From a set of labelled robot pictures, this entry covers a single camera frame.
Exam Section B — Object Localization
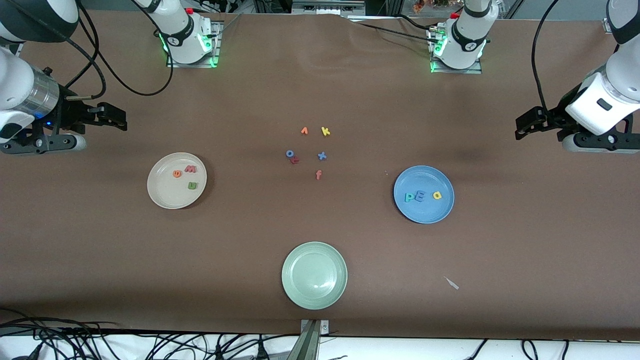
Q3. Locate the black table cable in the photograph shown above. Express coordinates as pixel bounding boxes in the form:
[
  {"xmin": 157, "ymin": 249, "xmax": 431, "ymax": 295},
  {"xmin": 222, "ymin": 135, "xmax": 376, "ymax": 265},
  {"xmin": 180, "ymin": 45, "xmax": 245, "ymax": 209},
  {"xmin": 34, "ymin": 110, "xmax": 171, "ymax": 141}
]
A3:
[
  {"xmin": 356, "ymin": 22, "xmax": 438, "ymax": 44},
  {"xmin": 394, "ymin": 14, "xmax": 442, "ymax": 30}
]

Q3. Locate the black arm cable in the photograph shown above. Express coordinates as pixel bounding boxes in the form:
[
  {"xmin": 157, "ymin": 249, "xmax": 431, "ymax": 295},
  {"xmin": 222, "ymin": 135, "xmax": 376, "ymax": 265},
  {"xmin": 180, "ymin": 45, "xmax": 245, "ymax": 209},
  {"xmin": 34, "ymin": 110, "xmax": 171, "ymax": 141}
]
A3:
[
  {"xmin": 531, "ymin": 0, "xmax": 560, "ymax": 112},
  {"xmin": 65, "ymin": 0, "xmax": 175, "ymax": 101}
]

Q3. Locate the beige brown plate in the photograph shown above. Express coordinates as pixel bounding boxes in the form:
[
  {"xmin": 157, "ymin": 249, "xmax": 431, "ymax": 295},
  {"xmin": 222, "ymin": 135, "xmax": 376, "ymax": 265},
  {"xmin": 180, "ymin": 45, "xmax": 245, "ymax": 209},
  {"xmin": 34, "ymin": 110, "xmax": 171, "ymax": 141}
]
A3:
[{"xmin": 147, "ymin": 152, "xmax": 208, "ymax": 210}]

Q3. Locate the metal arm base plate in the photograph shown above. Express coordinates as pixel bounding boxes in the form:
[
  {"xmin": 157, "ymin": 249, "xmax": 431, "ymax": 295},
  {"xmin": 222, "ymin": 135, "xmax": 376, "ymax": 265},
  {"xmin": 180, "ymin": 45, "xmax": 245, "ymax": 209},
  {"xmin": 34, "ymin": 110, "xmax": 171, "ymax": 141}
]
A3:
[
  {"xmin": 166, "ymin": 21, "xmax": 221, "ymax": 69},
  {"xmin": 429, "ymin": 27, "xmax": 484, "ymax": 75}
]

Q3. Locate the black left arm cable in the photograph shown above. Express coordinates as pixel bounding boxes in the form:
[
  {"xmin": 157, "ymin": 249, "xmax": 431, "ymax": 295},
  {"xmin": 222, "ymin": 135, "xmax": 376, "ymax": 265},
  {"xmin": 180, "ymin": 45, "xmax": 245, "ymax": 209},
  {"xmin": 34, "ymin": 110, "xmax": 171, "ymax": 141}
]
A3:
[{"xmin": 531, "ymin": 0, "xmax": 560, "ymax": 112}]

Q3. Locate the blue plate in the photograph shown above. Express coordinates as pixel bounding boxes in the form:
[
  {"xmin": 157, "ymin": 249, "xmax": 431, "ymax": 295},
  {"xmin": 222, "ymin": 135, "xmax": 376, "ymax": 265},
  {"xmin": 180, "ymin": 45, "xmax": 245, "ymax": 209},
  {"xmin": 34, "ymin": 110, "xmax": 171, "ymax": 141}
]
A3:
[{"xmin": 393, "ymin": 165, "xmax": 455, "ymax": 224}]

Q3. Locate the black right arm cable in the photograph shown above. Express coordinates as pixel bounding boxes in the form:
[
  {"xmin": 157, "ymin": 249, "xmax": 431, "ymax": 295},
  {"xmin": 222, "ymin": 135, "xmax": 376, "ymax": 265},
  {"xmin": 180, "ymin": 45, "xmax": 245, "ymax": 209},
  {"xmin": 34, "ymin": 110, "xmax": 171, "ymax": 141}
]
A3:
[{"xmin": 65, "ymin": 0, "xmax": 175, "ymax": 101}]

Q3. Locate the metal table bracket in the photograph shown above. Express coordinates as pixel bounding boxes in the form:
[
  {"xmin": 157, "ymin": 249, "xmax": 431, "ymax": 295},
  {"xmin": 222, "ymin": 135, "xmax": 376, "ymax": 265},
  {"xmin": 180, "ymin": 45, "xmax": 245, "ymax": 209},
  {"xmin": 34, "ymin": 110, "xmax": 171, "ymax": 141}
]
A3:
[{"xmin": 287, "ymin": 319, "xmax": 330, "ymax": 360}]

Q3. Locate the green plate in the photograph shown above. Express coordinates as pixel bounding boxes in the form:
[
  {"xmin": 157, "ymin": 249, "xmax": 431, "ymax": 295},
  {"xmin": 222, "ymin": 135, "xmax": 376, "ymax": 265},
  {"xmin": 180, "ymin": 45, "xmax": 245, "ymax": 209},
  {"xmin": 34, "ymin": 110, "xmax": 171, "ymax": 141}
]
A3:
[{"xmin": 281, "ymin": 241, "xmax": 348, "ymax": 311}]

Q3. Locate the grey metal box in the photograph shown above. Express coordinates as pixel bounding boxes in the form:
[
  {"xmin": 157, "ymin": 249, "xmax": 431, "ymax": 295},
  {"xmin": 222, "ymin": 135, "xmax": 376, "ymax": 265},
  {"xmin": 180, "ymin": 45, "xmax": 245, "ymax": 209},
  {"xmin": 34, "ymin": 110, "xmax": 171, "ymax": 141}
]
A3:
[{"xmin": 291, "ymin": 0, "xmax": 366, "ymax": 16}]

